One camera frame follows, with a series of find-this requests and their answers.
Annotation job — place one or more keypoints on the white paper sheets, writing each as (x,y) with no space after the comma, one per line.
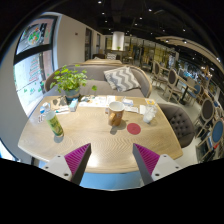
(93,101)

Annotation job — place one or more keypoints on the green-labelled clear drink bottle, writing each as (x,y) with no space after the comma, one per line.
(55,125)

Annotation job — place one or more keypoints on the white round pillar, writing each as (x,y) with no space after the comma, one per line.
(118,40)

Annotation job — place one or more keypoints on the group of round-backed chairs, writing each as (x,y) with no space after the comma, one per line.
(173,80)

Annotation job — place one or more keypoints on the group of ceiling lights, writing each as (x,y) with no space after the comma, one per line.
(150,10)

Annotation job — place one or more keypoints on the small light blue box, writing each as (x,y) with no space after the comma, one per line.
(73,105)

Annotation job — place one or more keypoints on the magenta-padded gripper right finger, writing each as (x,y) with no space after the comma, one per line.
(148,160)

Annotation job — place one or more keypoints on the brown card stand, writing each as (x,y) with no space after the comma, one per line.
(59,103)

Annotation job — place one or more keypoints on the brown ceramic mug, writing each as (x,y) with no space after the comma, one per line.
(115,115)

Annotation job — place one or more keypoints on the light wooden table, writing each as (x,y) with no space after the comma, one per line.
(101,62)

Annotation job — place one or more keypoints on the dark grey tufted chair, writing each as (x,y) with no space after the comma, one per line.
(178,123)

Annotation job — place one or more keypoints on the clear plastic cup with straw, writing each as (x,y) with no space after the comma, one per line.
(149,115)

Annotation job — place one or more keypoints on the grey chevron pillow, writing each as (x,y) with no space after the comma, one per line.
(121,79)

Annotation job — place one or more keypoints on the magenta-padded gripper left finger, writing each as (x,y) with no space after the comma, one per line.
(75,160)

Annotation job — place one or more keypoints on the white paper napkin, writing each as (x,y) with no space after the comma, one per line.
(142,109)

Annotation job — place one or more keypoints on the blue and white leaflet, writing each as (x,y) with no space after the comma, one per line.
(129,104)

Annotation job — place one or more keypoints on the green potted plant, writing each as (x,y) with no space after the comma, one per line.
(69,80)

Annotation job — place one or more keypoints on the flat round red coaster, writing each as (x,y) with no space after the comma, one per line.
(133,128)

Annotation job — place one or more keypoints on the black-framed food poster panel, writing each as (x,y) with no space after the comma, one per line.
(33,36)

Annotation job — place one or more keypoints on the grey curved sofa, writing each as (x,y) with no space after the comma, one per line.
(95,87)

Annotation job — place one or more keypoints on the wooden shelf unit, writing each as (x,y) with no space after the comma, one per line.
(150,51)

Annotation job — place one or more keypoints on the yellow square card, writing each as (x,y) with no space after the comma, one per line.
(150,102)

